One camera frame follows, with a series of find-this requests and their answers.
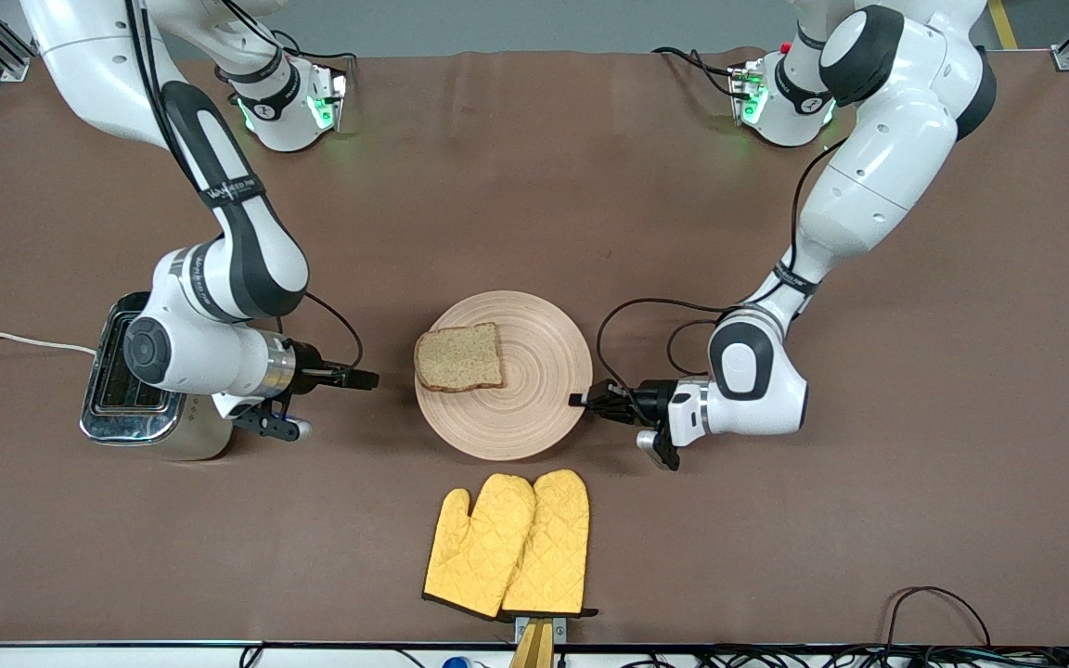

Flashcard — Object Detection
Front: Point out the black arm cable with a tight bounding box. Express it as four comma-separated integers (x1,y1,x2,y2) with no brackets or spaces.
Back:
123,0,365,372
596,137,849,391

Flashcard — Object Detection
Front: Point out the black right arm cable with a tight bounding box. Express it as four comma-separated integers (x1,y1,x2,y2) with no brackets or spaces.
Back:
123,0,365,372

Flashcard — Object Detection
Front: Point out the grey metal bracket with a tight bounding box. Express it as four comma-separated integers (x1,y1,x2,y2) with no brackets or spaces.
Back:
513,614,568,643

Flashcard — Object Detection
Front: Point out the chrome two-slot toaster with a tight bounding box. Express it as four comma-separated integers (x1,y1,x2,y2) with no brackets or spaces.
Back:
80,292,235,462

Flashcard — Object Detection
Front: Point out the yellow quilted oven mitt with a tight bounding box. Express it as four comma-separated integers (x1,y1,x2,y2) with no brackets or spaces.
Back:
422,474,537,621
501,469,599,619

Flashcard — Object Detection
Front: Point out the brown bread slice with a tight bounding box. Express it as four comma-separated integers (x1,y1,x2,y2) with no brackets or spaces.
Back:
414,322,506,393

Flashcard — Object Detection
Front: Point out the white toaster power cord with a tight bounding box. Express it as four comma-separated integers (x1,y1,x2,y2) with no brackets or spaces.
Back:
0,330,98,357

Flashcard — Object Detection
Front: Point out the black cable bundle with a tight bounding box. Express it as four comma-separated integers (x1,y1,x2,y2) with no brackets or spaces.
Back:
618,646,1069,668

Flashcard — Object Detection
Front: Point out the wooden strip stand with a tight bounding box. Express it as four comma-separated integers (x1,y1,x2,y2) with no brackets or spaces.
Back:
509,620,557,668

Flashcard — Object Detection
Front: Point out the brown table cover sheet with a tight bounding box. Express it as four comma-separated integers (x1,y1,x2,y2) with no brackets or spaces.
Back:
0,46,1069,647

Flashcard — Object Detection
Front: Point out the black base cable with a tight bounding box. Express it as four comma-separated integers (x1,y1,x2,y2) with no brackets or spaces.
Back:
270,31,359,75
652,45,741,99

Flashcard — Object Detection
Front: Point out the black right base cable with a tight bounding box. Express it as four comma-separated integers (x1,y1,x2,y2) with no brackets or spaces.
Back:
270,31,359,75

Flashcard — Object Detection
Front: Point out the black looped cable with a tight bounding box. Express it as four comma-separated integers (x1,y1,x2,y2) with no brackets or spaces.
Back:
886,585,993,650

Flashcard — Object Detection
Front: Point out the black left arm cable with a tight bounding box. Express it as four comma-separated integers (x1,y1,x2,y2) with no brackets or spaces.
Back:
596,137,849,391

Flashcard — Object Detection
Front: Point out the round wooden plate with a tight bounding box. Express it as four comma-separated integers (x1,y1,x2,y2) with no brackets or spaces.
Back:
414,290,594,462

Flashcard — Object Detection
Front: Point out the black left base cable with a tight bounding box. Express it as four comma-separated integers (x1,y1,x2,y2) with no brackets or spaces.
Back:
652,45,741,99

